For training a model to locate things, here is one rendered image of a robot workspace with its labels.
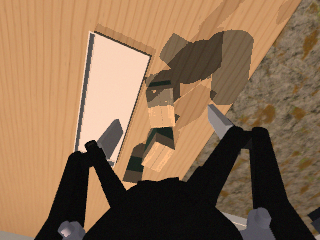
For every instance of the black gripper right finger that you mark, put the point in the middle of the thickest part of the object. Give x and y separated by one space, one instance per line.
272 217

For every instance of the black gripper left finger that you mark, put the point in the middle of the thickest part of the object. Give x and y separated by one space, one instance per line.
67 215

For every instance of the white shallow tray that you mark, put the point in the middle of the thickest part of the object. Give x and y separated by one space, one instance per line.
112 78

